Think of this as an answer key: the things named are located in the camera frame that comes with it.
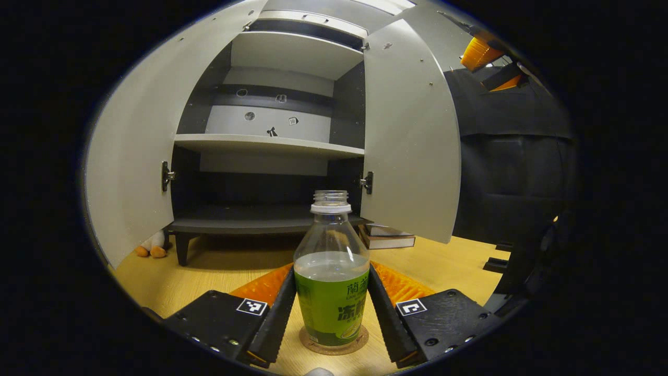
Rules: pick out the grey cabinet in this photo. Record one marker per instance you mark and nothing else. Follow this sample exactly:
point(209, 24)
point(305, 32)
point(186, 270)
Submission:
point(271, 143)

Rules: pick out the green label plastic bottle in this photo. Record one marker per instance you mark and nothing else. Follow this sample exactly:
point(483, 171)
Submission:
point(331, 303)

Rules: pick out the hardcover book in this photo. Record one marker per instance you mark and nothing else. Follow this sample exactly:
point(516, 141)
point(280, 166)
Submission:
point(386, 230)
point(389, 242)

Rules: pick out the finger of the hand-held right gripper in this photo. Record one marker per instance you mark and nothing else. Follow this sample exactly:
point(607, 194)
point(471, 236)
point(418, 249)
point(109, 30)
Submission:
point(509, 82)
point(477, 52)

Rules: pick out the black backdrop cloth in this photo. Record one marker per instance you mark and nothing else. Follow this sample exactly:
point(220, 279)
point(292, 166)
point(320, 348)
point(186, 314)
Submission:
point(511, 172)

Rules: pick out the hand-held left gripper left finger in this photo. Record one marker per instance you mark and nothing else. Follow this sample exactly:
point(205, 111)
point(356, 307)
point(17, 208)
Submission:
point(276, 324)

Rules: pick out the grey cabinet drawer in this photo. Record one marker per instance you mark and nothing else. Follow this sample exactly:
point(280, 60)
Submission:
point(313, 20)

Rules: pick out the grey cabinet door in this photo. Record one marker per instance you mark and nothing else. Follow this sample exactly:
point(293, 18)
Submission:
point(412, 130)
point(135, 146)

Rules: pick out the white and orange plush toy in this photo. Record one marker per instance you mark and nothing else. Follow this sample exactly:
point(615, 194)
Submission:
point(154, 243)

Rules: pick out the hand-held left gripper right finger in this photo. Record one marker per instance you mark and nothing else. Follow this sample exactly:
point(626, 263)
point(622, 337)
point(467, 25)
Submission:
point(389, 324)

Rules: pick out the round cork coaster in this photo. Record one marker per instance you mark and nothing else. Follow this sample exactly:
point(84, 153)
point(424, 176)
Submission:
point(334, 351)

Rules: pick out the black stand base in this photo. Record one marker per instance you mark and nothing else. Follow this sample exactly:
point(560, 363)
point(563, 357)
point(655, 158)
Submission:
point(496, 265)

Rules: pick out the ceiling light panel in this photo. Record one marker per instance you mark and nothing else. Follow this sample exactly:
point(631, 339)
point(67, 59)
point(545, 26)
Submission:
point(386, 5)

